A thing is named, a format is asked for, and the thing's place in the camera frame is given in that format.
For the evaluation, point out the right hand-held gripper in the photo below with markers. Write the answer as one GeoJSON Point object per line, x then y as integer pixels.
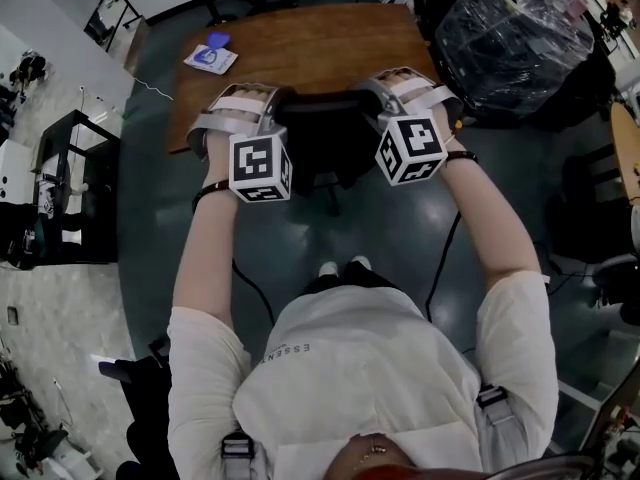
{"type": "Point", "coordinates": [412, 148]}

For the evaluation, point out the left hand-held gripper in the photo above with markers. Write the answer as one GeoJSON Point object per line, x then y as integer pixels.
{"type": "Point", "coordinates": [257, 165]}

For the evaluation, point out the person's left forearm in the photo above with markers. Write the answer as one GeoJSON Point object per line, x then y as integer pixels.
{"type": "Point", "coordinates": [205, 248]}

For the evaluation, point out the person's right forearm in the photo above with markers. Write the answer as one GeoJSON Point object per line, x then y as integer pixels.
{"type": "Point", "coordinates": [490, 218]}

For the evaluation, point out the person's right hand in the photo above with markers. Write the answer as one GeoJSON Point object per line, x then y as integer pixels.
{"type": "Point", "coordinates": [400, 75]}

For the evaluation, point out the person's left hand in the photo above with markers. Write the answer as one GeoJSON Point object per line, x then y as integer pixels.
{"type": "Point", "coordinates": [247, 92]}

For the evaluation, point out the blue and white paper packet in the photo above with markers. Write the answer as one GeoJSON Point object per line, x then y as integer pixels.
{"type": "Point", "coordinates": [210, 59]}

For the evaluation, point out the person's left white shoe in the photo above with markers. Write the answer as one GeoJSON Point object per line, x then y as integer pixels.
{"type": "Point", "coordinates": [328, 268]}

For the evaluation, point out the person's white shoe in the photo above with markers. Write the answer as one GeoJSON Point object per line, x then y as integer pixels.
{"type": "Point", "coordinates": [328, 268]}
{"type": "Point", "coordinates": [361, 262]}

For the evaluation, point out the person's right white shoe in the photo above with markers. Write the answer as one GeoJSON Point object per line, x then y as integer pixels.
{"type": "Point", "coordinates": [361, 262]}

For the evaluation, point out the small blue plastic piece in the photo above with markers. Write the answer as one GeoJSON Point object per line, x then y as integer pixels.
{"type": "Point", "coordinates": [220, 40]}

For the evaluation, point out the brown wooden desk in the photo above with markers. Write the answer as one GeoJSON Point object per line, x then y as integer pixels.
{"type": "Point", "coordinates": [310, 43]}

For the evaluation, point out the person's black trousers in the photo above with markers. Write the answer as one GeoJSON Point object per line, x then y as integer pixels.
{"type": "Point", "coordinates": [350, 280]}

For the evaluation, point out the plastic-wrapped black pallet load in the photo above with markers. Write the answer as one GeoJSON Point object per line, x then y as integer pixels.
{"type": "Point", "coordinates": [510, 33]}

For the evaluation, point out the round wooden table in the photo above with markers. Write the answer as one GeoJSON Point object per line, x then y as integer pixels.
{"type": "Point", "coordinates": [627, 153]}

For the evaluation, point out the person's cream shirt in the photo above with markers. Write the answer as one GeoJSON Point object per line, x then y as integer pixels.
{"type": "Point", "coordinates": [360, 378]}

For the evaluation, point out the black metal frame stand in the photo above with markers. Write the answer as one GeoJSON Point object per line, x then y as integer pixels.
{"type": "Point", "coordinates": [112, 18]}

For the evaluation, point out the white metal table frame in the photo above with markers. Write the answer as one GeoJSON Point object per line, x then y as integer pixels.
{"type": "Point", "coordinates": [577, 397]}

